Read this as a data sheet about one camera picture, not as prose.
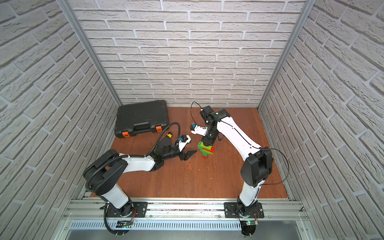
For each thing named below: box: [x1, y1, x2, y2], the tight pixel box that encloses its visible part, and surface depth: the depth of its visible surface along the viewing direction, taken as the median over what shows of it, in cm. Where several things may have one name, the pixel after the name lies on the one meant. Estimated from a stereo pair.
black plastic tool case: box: [114, 100, 169, 139], surface depth 103 cm
